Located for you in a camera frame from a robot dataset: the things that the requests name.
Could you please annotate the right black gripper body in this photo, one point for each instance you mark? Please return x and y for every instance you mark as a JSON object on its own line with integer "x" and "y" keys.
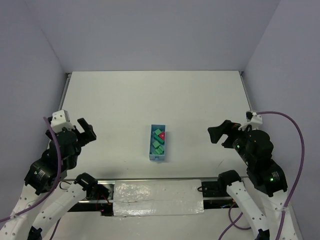
{"x": 229, "y": 135}

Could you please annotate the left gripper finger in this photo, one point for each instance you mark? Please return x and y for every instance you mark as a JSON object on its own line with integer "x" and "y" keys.
{"x": 86, "y": 137}
{"x": 87, "y": 128}

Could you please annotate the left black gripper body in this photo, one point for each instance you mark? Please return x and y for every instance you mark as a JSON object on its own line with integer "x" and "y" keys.
{"x": 81, "y": 136}

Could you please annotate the red triangular wood block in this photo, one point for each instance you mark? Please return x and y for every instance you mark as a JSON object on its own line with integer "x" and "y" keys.
{"x": 162, "y": 135}

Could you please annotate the green F cube block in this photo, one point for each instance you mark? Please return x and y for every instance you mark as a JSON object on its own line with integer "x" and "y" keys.
{"x": 157, "y": 132}

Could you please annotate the green G cube block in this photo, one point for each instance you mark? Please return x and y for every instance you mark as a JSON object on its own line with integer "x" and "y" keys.
{"x": 156, "y": 144}

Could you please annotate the blue plastic box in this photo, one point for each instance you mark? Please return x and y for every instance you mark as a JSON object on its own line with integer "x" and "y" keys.
{"x": 151, "y": 148}

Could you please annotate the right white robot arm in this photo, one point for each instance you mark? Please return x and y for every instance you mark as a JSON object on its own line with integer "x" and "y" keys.
{"x": 255, "y": 148}

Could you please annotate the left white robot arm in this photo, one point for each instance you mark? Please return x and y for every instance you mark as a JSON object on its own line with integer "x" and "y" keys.
{"x": 29, "y": 220}

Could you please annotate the light green rectangular block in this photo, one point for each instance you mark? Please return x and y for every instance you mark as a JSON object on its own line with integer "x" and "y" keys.
{"x": 158, "y": 151}

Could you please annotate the silver tape sheet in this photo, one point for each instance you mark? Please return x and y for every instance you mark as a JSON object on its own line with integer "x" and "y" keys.
{"x": 157, "y": 198}

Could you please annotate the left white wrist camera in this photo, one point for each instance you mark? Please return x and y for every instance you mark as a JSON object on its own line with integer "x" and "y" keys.
{"x": 60, "y": 120}

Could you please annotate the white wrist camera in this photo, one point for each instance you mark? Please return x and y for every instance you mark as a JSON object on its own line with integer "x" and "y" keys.
{"x": 60, "y": 120}
{"x": 253, "y": 121}

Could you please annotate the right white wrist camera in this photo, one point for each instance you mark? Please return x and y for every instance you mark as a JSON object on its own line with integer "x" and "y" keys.
{"x": 253, "y": 121}

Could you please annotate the left table edge rail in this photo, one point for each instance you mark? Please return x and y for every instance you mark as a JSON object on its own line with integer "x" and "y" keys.
{"x": 65, "y": 89}

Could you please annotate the aluminium mounting rail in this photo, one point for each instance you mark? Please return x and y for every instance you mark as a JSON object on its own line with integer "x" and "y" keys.
{"x": 213, "y": 198}

